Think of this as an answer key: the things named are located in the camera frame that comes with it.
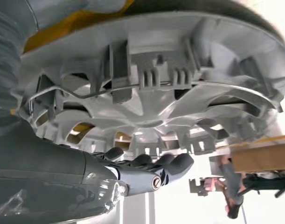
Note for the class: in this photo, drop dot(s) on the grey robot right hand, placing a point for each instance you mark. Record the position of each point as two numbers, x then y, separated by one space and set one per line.
51 179

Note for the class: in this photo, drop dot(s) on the person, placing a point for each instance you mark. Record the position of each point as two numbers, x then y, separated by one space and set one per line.
230 182

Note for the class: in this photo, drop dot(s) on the brown cardboard box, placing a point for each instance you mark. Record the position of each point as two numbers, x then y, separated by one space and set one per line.
261 157

